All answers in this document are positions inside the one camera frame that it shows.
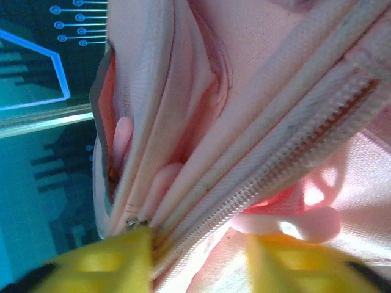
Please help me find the aluminium left table rail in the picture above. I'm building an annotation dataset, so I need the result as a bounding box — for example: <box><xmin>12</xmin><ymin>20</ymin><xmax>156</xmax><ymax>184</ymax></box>
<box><xmin>0</xmin><ymin>112</ymin><xmax>95</xmax><ymax>140</ymax></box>

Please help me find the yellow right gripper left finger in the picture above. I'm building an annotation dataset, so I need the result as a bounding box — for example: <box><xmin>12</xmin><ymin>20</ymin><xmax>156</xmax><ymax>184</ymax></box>
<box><xmin>33</xmin><ymin>227</ymin><xmax>155</xmax><ymax>293</ymax></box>

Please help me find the pink backpack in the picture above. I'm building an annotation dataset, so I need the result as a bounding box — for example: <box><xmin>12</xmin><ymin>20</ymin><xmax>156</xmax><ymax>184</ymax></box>
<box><xmin>90</xmin><ymin>0</ymin><xmax>391</xmax><ymax>293</ymax></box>

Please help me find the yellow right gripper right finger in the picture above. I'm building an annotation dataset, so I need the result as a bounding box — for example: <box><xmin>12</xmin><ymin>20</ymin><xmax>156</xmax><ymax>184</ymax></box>
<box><xmin>246</xmin><ymin>233</ymin><xmax>386</xmax><ymax>293</ymax></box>

